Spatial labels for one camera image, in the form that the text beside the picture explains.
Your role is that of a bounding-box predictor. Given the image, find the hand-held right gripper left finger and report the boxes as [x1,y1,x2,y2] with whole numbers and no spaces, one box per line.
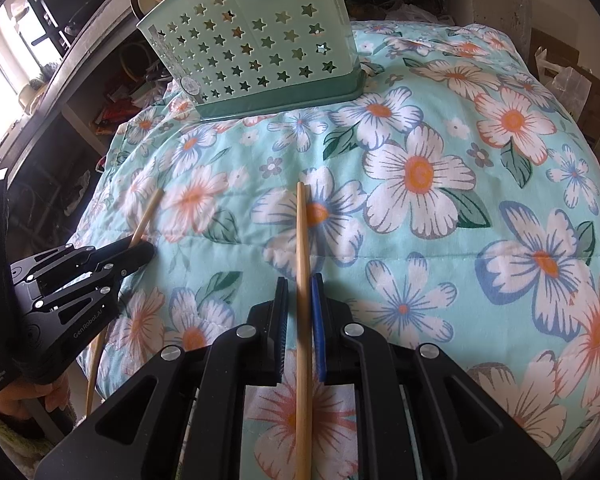
[34,276,291,480]

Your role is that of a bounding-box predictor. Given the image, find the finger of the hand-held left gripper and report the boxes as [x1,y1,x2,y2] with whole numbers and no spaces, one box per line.
[22,271,127,312]
[9,241,155,287]

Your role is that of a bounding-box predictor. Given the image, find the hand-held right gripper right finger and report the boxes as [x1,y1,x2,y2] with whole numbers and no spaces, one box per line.
[310,274,563,480]

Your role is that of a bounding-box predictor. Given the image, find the green star-cutout utensil holder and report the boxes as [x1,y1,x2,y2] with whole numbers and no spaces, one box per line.
[136,0,369,122]

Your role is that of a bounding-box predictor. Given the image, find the person's left forearm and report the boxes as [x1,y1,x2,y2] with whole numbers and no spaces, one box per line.
[0,407,37,468]

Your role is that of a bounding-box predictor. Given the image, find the person's left hand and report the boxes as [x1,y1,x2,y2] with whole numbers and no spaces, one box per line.
[0,374,77,427]

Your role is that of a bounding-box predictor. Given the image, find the red snack packets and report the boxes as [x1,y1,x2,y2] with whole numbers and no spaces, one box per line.
[94,104,132,134]

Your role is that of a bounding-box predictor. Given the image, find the floral turquoise blanket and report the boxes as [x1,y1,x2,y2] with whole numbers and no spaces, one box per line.
[75,20,600,480]

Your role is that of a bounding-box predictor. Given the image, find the grey concrete counter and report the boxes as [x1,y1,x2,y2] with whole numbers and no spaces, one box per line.
[0,0,182,187]

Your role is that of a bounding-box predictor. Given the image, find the bright window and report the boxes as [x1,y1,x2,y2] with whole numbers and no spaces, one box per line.
[0,4,32,137]

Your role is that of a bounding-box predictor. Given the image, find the crumpled white plastic bag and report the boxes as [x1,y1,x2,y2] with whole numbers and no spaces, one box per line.
[379,1,457,27]

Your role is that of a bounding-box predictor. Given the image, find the white green-print plastic bag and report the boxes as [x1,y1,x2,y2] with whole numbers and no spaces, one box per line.
[534,47,597,117]

